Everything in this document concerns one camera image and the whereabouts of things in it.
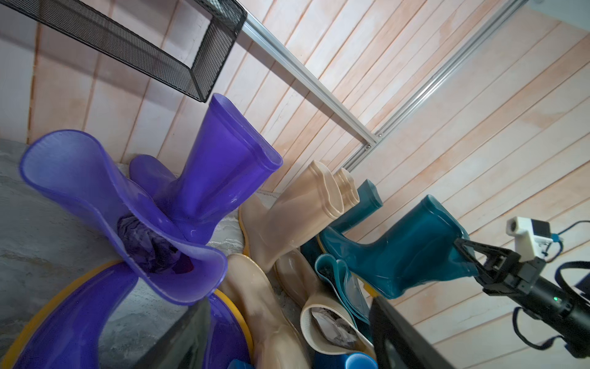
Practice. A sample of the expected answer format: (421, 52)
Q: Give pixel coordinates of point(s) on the purple rain boot lying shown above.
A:
(66, 332)

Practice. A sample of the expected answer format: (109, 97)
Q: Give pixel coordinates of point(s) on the teal rain boot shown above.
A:
(336, 273)
(416, 250)
(370, 202)

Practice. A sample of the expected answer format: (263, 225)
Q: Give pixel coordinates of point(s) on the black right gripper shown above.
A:
(500, 270)

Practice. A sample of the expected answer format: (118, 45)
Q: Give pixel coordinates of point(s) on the beige rain boot upright right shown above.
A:
(348, 190)

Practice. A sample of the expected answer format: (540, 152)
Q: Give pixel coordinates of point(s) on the blue rain boot front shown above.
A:
(351, 361)

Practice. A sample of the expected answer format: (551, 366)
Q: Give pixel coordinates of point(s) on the purple rain boot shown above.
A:
(66, 332)
(228, 162)
(72, 169)

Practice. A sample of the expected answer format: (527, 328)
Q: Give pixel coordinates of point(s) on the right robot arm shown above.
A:
(559, 306)

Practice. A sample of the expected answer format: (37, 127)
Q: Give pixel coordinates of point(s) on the purple rain boot back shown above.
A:
(228, 162)

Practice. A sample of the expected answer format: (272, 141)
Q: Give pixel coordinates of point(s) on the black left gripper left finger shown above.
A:
(184, 344)

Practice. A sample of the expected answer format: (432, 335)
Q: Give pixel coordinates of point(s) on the beige rain boot lying large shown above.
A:
(277, 344)

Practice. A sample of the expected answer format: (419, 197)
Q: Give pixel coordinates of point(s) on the black mesh wall basket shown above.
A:
(94, 29)

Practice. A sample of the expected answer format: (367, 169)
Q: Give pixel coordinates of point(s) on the beige rain boot upright left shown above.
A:
(304, 209)

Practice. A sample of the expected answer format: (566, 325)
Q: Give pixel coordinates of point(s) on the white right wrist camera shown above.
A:
(532, 237)

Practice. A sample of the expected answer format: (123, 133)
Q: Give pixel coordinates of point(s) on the beige rain boot upright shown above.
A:
(304, 209)
(348, 190)

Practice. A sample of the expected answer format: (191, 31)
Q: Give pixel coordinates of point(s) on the beige rain boot lying small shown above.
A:
(325, 323)

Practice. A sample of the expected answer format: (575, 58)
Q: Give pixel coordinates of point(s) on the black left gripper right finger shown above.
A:
(397, 344)

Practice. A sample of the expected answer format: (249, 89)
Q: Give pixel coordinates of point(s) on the aluminium frame rails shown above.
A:
(369, 54)

